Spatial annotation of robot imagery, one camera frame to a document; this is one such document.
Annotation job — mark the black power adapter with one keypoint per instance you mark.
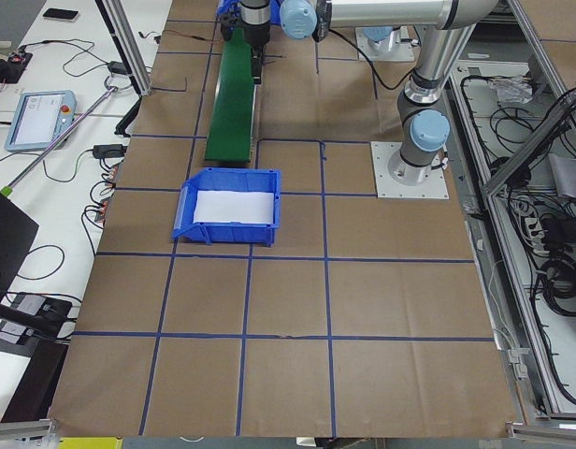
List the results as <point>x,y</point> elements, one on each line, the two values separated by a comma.
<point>105,151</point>

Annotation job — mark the aluminium frame post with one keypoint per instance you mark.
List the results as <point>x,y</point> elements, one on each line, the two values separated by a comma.
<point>119,29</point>

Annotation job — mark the teach pendant tablet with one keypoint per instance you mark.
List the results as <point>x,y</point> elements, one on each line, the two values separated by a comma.
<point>39,119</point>

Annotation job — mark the silver metal rod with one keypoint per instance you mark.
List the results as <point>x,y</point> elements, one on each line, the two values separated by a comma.
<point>8,189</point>

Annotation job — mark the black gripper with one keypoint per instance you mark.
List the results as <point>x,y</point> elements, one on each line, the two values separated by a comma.
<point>257,36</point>

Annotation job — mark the left blue plastic bin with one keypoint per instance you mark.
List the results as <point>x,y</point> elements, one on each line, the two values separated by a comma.
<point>227,179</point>

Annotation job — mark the green conveyor belt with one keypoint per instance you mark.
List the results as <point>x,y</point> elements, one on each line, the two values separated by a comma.
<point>231,123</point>

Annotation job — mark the white foam pad left bin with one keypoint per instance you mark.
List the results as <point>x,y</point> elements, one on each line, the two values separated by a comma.
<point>234,207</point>

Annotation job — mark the black smartphone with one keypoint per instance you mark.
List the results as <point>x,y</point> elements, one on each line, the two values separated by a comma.
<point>60,14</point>

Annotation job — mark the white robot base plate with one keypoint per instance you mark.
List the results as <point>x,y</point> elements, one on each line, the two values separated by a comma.
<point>395,179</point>

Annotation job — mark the black monitor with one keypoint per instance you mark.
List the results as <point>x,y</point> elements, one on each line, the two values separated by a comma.
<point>17,234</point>

